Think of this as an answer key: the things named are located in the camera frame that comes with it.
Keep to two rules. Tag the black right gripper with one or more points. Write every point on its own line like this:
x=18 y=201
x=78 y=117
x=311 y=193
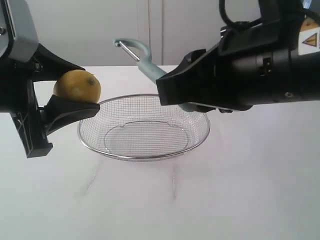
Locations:
x=249 y=67

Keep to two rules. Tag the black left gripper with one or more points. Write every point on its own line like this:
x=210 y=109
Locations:
x=18 y=98

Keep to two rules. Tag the yellow lemon with sticker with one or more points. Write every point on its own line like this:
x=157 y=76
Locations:
x=79 y=86

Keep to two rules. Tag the teal handled vegetable peeler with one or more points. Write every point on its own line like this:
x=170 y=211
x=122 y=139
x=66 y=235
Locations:
x=152 y=71

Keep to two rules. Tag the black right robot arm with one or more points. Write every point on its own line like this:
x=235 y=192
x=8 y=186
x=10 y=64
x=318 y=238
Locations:
x=308 y=61

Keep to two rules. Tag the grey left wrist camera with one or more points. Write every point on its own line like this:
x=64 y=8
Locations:
x=18 y=36

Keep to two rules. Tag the oval metal wire mesh basket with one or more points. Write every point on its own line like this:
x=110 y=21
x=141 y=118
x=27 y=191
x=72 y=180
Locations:
x=137 y=128

